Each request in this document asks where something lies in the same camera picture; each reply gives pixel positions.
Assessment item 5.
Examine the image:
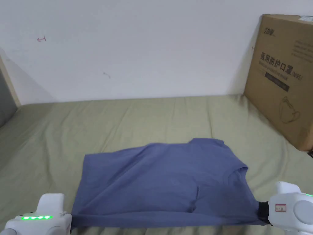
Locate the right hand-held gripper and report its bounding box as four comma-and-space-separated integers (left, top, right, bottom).
258, 181, 313, 235

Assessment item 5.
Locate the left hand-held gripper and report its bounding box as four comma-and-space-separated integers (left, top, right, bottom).
0, 193, 73, 235

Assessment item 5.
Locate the blue t-shirt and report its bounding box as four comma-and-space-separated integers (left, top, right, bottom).
71, 138, 268, 227

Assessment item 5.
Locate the bed with pale green sheet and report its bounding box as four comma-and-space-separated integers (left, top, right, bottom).
0, 94, 313, 235

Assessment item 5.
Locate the brown cardboard carton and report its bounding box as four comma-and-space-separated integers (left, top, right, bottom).
243, 14, 313, 151

